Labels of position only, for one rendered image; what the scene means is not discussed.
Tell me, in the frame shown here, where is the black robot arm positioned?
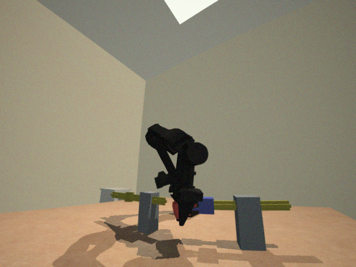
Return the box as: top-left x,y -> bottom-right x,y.
145,124 -> 209,189

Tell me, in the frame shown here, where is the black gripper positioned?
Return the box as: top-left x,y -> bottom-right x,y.
169,166 -> 203,226

